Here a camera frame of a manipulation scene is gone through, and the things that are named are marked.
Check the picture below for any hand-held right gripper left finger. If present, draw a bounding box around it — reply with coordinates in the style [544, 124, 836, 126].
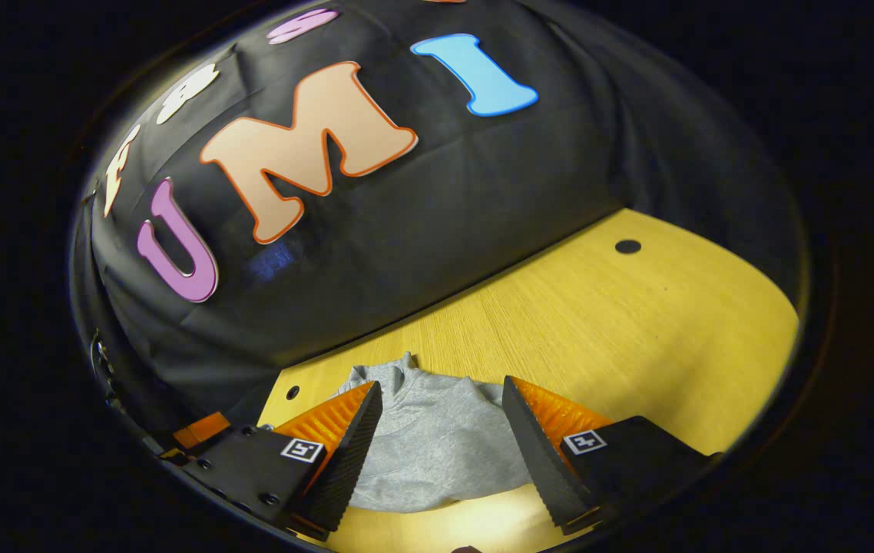
[180, 381, 384, 542]

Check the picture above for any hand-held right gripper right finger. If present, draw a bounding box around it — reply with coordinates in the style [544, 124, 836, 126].
[502, 375, 722, 536]

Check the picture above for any grey sweatshirt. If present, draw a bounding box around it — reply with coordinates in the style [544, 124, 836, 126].
[333, 352, 553, 514]

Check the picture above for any black backdrop cloth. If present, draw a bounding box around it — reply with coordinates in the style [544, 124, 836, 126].
[68, 0, 806, 454]

